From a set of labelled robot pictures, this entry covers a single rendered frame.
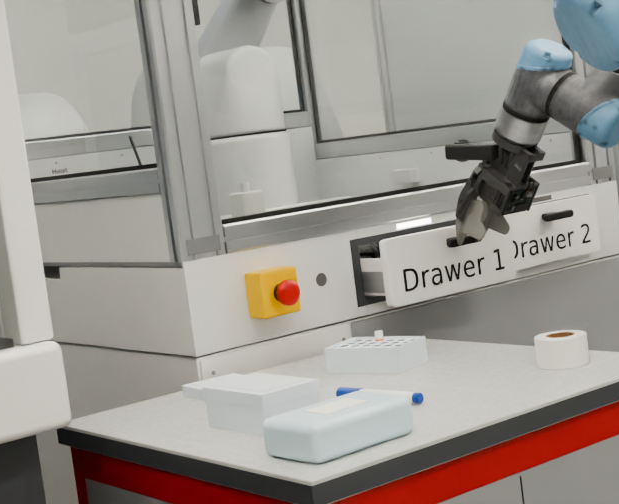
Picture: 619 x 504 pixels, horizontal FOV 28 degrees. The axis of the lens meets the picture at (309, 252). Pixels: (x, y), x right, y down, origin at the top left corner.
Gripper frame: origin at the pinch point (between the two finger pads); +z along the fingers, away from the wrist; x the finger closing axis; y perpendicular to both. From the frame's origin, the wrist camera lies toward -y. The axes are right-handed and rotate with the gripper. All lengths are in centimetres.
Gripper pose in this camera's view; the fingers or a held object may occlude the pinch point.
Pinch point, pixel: (467, 233)
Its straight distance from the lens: 208.1
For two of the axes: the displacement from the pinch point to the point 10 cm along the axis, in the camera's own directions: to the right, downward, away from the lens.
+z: -2.4, 8.1, 5.3
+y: 5.7, 5.6, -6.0
